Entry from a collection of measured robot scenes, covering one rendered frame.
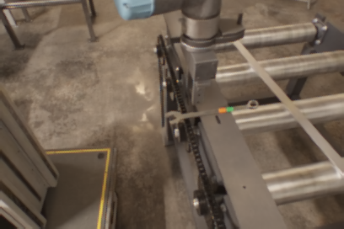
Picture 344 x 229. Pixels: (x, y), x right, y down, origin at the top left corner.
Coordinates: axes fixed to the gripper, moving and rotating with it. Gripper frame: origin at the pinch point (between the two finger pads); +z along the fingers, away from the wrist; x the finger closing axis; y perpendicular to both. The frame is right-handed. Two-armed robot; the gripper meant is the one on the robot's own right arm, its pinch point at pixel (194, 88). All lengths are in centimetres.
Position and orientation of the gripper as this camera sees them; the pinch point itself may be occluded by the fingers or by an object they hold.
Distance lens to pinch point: 64.3
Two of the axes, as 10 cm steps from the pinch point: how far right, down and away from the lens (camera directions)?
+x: 1.9, 7.0, -6.9
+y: -9.8, 1.4, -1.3
